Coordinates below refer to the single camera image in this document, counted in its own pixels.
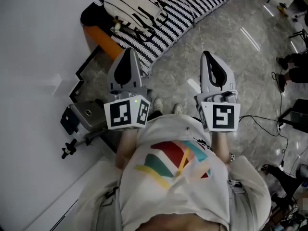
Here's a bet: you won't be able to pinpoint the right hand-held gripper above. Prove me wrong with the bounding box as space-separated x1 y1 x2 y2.
195 51 241 132

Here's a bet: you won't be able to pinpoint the person's right white shoe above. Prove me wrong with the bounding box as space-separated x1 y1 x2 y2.
172 103 184 116

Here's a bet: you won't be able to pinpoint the person's white printed t-shirt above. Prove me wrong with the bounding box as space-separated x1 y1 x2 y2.
74 114 273 231

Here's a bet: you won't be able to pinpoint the white bag with black straps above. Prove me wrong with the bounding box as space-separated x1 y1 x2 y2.
103 0 169 42

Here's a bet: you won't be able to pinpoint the person's black trousers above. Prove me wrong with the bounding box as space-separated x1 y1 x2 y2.
145 109 165 121

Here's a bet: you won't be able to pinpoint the black metal stand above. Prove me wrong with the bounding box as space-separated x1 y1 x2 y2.
288 28 308 55

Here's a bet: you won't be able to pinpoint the orange sofa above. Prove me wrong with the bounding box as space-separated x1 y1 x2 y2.
83 0 243 60

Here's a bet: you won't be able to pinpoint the black equipment pile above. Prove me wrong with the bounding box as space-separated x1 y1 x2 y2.
257 162 308 231

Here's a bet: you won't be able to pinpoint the person's white shoe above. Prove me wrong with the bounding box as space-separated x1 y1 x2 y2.
172 103 184 116
153 97 165 112

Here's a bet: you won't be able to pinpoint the person's right forearm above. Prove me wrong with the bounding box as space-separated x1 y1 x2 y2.
210 130 232 165

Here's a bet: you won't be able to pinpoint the grey shoulder strap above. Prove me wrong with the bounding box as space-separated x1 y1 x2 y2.
97 186 122 231
227 179 251 231

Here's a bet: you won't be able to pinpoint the person's left white shoe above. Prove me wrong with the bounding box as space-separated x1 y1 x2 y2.
153 97 165 112

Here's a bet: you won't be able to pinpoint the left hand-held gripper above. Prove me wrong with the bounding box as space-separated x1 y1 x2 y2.
103 48 152 131

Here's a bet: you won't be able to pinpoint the thin black cable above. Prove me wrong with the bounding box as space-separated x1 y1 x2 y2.
271 67 284 127

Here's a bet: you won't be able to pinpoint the black and white striped blanket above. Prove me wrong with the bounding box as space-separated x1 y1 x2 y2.
80 0 236 76

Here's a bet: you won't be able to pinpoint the grey metal case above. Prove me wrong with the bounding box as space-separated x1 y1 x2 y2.
60 101 108 136

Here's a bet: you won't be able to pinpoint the person's left forearm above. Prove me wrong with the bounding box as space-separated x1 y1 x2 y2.
115 128 140 170

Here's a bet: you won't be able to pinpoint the long black cable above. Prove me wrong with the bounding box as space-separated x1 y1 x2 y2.
238 115 289 168

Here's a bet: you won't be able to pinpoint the black box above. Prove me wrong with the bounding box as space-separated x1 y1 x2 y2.
278 98 308 132

